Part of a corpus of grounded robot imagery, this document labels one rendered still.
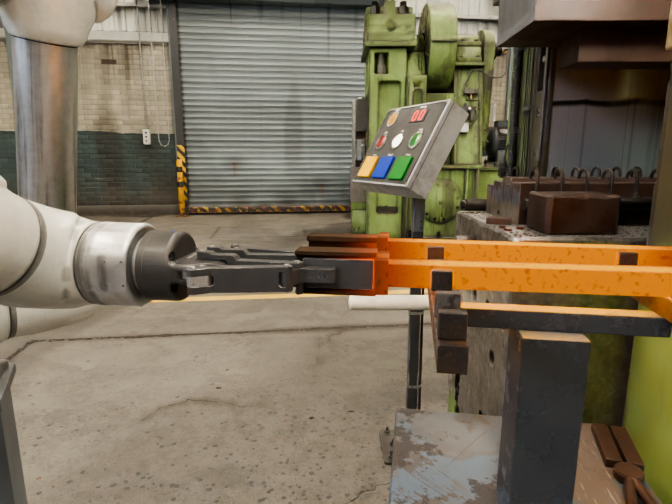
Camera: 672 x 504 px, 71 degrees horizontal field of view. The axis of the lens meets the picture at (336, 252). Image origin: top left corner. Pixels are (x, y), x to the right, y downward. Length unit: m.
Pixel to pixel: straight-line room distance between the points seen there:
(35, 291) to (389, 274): 0.34
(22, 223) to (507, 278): 0.44
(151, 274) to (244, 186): 8.43
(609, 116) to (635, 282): 0.83
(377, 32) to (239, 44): 3.68
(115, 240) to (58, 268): 0.06
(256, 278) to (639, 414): 0.67
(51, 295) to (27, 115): 0.53
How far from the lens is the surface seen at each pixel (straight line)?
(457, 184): 5.98
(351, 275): 0.46
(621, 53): 1.06
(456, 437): 0.70
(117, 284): 0.52
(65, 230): 0.54
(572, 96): 1.26
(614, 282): 0.50
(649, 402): 0.89
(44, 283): 0.53
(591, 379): 0.92
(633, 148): 1.33
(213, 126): 8.97
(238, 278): 0.45
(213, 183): 8.97
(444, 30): 6.08
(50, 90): 1.00
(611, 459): 0.71
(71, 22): 0.99
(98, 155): 9.45
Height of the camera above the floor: 1.04
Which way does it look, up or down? 11 degrees down
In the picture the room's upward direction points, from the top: straight up
